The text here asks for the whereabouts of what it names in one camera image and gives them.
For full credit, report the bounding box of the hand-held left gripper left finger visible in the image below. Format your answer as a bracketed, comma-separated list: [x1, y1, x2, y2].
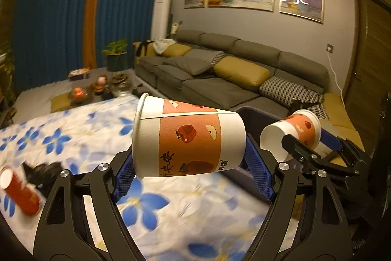
[33, 146, 147, 261]

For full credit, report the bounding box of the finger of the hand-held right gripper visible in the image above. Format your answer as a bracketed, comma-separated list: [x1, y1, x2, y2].
[319, 130, 371, 169]
[281, 133, 369, 182]

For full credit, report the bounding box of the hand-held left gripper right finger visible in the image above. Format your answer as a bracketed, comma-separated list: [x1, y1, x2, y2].
[241, 134, 355, 261]

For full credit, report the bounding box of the white apple-print paper cup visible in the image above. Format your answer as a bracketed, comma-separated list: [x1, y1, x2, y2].
[260, 110, 323, 162]
[132, 93, 247, 180]

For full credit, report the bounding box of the large patterned cushion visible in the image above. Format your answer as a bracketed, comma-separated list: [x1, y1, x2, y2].
[259, 76, 324, 107]

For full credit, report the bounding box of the blue floral blanket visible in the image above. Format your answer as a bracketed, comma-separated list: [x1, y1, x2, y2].
[0, 94, 301, 261]

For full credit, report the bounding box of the black plastic bag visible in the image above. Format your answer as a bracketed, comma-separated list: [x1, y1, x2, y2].
[21, 161, 72, 188]

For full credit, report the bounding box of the grey sofa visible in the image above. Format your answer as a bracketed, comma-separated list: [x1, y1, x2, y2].
[134, 29, 365, 158]

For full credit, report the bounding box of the brown tea set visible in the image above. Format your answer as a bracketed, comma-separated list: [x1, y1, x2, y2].
[110, 74, 133, 96]

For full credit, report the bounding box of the large yellow cushion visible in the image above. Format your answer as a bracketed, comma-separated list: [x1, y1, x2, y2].
[213, 61, 272, 89]

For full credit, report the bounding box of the small pig toy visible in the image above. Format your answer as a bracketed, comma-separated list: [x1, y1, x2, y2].
[93, 76, 109, 95]

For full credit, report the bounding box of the plate of orange fruit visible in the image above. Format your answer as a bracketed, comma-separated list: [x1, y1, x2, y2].
[69, 87, 89, 104]

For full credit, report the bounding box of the yellow floor mat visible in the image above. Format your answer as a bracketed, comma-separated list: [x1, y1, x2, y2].
[50, 93, 74, 113]

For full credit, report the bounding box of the brown wooden door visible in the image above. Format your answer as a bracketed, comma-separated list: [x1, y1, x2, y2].
[345, 0, 391, 133]

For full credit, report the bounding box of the red paper cup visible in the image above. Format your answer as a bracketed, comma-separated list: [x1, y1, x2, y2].
[0, 166, 43, 216]

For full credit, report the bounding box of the flat printed box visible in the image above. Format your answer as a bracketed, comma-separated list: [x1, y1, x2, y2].
[68, 68, 90, 81]

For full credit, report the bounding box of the small patterned cushion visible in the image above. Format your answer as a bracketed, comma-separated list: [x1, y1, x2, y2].
[198, 51, 228, 66]

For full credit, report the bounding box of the grey cushion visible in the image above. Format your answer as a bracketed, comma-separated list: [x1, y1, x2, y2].
[163, 57, 214, 76]

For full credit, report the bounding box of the potted plant in green pot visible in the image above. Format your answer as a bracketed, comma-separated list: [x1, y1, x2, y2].
[101, 39, 129, 72]

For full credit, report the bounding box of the black clothing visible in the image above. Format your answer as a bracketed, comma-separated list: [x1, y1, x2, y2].
[134, 40, 156, 58]

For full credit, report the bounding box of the white cloth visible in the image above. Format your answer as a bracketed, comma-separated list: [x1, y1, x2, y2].
[153, 38, 176, 54]

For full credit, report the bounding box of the small yellow cushion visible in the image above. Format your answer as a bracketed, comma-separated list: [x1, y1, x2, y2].
[162, 43, 192, 58]

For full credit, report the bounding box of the blue curtain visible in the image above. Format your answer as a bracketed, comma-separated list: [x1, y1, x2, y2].
[11, 0, 92, 93]
[96, 0, 172, 69]

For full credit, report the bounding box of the orange curtain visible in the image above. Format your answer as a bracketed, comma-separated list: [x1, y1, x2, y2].
[82, 0, 106, 69]

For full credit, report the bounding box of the white standing air conditioner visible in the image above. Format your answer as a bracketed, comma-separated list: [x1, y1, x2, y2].
[150, 0, 171, 40]

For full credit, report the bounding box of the white cable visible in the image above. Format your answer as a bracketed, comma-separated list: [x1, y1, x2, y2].
[325, 50, 347, 96]

